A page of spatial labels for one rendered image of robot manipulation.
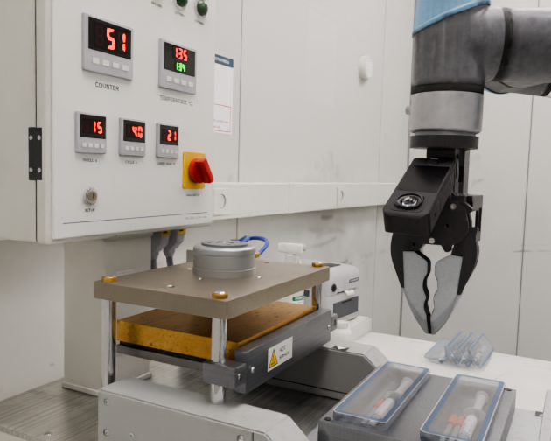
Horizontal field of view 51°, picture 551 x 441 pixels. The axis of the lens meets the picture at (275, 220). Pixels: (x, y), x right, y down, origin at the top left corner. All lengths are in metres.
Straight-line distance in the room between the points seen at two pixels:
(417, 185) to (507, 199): 2.52
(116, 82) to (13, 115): 0.13
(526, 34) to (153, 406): 0.53
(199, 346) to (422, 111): 0.34
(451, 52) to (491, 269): 2.56
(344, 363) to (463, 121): 0.37
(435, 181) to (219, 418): 0.31
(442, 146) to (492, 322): 2.60
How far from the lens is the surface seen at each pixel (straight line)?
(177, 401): 0.64
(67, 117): 0.71
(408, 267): 0.64
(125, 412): 0.66
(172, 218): 0.86
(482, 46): 0.64
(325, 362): 0.83
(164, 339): 0.68
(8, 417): 0.82
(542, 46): 0.66
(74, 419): 0.79
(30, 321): 1.22
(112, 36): 0.77
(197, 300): 0.61
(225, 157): 1.66
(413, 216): 0.54
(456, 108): 0.62
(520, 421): 0.74
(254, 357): 0.63
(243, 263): 0.71
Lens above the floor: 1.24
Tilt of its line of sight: 5 degrees down
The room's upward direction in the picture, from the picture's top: 2 degrees clockwise
